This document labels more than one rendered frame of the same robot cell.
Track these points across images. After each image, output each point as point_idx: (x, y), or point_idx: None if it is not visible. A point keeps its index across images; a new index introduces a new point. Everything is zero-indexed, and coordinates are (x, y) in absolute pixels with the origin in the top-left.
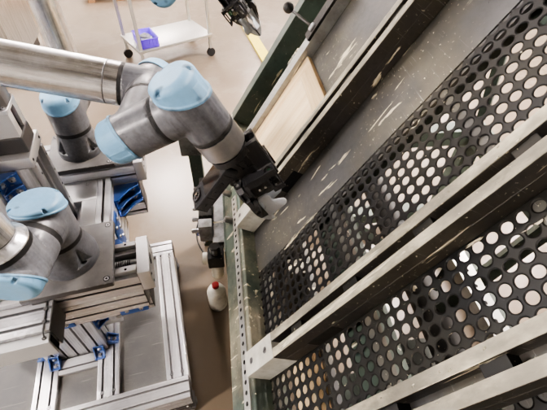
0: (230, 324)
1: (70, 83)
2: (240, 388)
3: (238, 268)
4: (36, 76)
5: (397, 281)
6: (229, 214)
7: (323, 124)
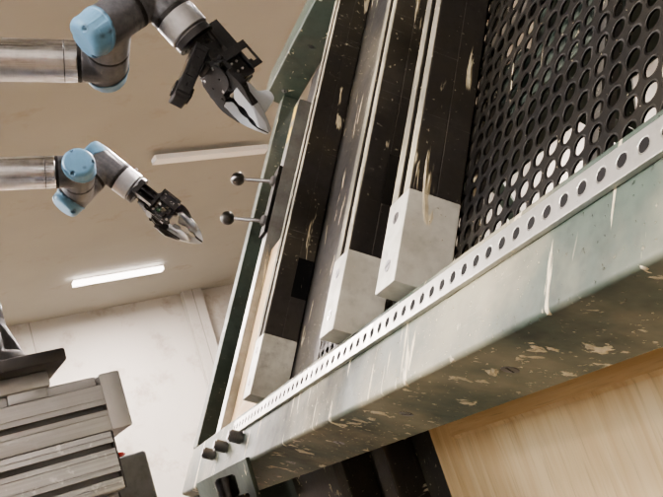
0: (292, 431)
1: (34, 45)
2: (337, 383)
3: (274, 396)
4: (3, 44)
5: (410, 57)
6: (235, 450)
7: (306, 180)
